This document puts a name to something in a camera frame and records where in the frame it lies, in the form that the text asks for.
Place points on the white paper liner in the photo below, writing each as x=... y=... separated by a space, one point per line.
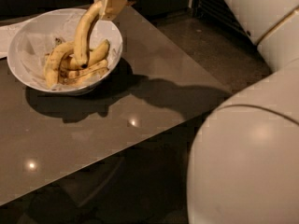
x=34 y=44

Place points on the dark metal radiator grille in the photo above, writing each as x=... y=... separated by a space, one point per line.
x=218 y=10

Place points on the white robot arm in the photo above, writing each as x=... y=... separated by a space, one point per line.
x=244 y=161

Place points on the white bowl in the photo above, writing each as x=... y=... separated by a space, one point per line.
x=21 y=62

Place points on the white cloth on table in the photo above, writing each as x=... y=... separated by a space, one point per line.
x=8 y=29

